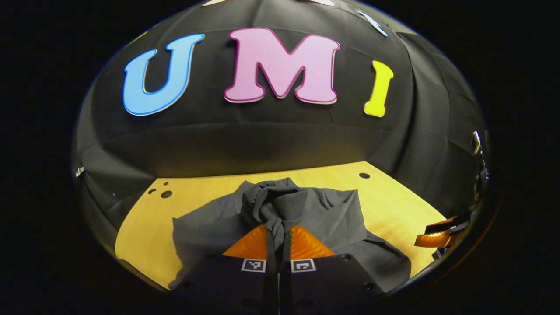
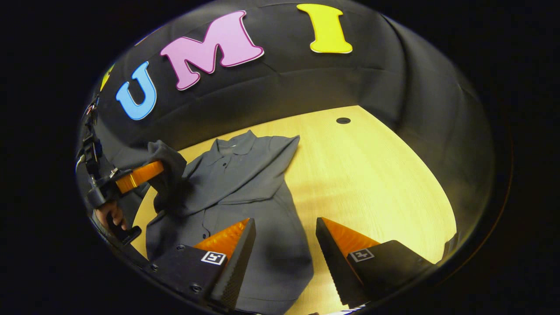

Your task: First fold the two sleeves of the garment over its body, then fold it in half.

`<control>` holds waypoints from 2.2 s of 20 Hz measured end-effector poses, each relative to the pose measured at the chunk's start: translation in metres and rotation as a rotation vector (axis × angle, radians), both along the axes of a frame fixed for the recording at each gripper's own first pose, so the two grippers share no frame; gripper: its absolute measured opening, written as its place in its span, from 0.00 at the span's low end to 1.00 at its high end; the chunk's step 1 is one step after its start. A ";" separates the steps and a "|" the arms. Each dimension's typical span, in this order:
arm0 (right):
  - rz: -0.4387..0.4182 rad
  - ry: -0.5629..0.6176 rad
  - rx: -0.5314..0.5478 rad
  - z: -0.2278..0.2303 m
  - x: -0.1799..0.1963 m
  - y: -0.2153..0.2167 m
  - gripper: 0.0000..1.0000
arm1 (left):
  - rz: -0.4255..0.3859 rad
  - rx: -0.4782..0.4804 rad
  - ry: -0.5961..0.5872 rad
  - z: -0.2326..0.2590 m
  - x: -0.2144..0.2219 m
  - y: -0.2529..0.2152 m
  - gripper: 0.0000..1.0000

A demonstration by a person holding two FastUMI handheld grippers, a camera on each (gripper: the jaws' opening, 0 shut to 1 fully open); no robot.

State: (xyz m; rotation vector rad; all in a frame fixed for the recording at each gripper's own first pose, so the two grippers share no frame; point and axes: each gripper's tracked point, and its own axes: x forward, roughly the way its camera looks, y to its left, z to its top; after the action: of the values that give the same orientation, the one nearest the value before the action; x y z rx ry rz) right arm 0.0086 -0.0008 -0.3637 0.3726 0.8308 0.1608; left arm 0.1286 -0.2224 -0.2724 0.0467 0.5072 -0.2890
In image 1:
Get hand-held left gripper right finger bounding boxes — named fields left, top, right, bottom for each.
left=280, top=225, right=385, bottom=315

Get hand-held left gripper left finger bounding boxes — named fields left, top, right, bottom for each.
left=175, top=224, right=280, bottom=315

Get grey collared shirt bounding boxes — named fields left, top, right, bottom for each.
left=168, top=177, right=412, bottom=293

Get black backdrop cloth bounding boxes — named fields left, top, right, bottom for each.
left=72, top=0, right=488, bottom=245

